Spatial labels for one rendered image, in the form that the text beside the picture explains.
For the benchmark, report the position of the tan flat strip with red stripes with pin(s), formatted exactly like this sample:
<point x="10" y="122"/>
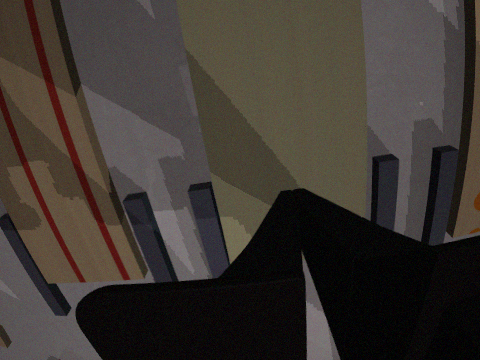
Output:
<point x="54" y="179"/>

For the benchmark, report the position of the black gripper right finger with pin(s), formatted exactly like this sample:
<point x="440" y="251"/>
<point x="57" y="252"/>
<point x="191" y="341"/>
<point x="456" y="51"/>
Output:
<point x="383" y="294"/>

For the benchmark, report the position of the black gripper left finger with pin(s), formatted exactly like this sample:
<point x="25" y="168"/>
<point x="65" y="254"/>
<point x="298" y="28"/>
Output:
<point x="255" y="310"/>

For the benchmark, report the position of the tan strip with orange polka dots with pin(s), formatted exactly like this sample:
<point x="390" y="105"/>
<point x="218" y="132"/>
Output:
<point x="464" y="216"/>

